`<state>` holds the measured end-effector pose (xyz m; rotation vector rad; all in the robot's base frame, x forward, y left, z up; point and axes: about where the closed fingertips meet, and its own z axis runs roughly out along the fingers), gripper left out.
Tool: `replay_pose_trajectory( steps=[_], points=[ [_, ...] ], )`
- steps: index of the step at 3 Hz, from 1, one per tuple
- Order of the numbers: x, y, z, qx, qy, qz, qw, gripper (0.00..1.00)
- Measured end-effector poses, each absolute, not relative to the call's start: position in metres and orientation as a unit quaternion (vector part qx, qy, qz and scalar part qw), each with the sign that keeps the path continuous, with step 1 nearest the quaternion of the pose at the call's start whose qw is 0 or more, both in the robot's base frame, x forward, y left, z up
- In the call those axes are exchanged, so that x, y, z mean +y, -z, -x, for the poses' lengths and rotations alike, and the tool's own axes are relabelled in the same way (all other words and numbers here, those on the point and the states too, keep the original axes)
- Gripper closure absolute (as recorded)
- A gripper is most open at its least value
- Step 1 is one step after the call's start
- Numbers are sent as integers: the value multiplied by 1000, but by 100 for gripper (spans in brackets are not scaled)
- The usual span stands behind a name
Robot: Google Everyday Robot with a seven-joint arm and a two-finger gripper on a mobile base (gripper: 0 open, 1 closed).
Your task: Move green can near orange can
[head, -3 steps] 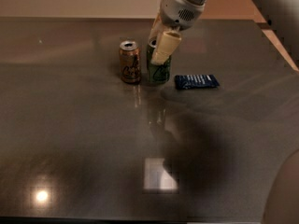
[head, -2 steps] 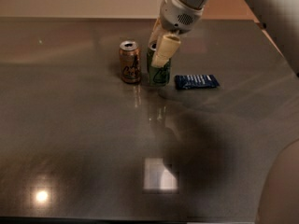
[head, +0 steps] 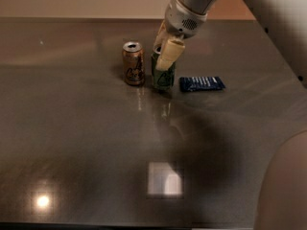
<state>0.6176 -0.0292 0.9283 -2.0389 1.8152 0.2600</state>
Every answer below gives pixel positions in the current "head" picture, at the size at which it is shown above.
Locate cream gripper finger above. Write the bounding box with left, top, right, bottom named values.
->
left=155, top=37, right=185, bottom=71
left=153, top=21, right=170, bottom=51

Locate green soda can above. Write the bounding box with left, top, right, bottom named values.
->
left=152, top=45, right=176, bottom=91

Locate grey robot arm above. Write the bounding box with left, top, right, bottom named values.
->
left=153, top=0, right=307, bottom=230

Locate orange soda can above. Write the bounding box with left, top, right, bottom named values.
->
left=122, top=41, right=145, bottom=86

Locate blue snack packet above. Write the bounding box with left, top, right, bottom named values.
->
left=179, top=77, right=225, bottom=92

